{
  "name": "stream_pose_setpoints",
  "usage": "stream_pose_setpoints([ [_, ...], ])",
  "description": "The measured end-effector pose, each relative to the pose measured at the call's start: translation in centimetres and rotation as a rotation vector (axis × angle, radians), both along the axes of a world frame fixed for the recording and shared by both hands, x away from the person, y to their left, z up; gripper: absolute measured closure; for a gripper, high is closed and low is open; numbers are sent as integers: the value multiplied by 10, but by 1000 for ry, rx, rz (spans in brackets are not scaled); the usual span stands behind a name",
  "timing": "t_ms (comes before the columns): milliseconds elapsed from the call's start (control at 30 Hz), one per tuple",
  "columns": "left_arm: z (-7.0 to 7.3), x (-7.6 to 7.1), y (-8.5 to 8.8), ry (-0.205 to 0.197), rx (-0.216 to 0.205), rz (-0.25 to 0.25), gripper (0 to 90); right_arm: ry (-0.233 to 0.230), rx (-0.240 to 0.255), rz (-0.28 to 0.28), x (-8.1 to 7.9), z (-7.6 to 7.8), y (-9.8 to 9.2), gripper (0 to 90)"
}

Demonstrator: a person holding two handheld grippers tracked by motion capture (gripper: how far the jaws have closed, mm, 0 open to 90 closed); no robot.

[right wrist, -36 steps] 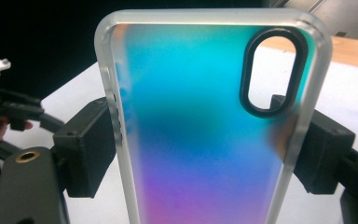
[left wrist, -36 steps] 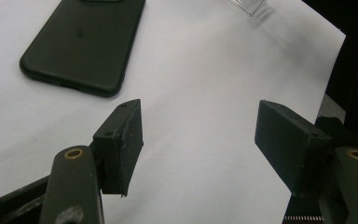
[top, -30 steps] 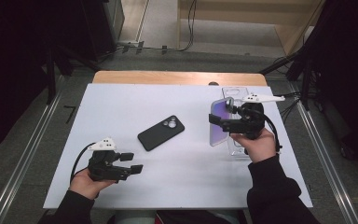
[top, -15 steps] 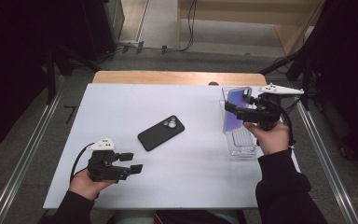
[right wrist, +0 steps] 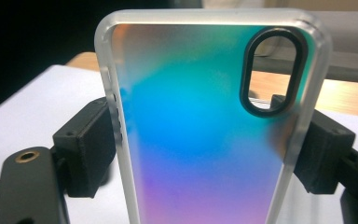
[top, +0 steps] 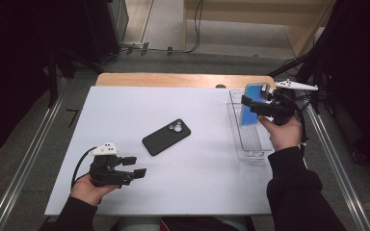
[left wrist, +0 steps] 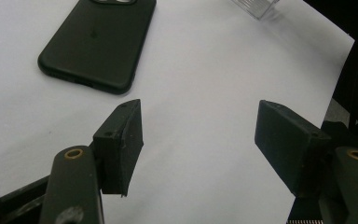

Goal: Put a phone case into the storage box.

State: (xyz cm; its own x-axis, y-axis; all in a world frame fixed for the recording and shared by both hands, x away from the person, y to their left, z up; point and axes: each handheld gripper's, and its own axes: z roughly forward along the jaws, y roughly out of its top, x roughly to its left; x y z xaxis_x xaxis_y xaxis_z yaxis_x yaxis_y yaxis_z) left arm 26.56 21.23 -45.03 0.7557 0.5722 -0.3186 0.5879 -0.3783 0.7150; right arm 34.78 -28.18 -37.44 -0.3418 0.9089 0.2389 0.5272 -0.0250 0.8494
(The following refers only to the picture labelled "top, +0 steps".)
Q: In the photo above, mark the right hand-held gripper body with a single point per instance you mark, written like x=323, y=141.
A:
x=282, y=106

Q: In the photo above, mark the aluminium rail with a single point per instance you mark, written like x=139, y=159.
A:
x=340, y=173
x=22, y=170

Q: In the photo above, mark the black phone case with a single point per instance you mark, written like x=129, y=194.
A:
x=165, y=138

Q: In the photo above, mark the black cabinet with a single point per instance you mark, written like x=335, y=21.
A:
x=106, y=25

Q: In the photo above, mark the person's right hand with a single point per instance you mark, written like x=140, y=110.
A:
x=284, y=134

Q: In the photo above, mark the dark curtain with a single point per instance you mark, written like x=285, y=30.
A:
x=13, y=64
x=359, y=64

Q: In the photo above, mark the clear plastic tray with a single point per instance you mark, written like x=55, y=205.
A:
x=252, y=144

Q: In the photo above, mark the wooden shelf unit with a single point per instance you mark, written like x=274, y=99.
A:
x=253, y=12

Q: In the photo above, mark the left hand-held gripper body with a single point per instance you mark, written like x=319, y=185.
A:
x=104, y=173

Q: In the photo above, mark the person's left hand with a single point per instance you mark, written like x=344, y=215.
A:
x=85, y=191

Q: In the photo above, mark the blue gradient phone case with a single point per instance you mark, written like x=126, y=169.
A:
x=250, y=118

